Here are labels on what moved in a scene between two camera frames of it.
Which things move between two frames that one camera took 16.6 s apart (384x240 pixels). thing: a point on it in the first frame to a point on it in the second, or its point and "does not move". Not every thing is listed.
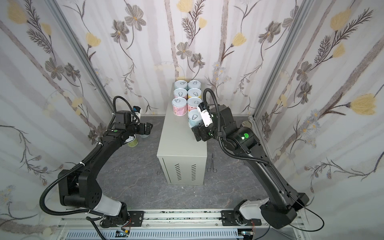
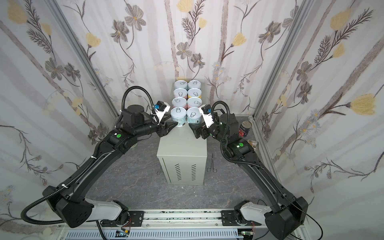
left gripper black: [147, 131] to [164, 130]
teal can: [194, 118] does not move
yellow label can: [194, 92] does not move
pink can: [180, 92] does not move
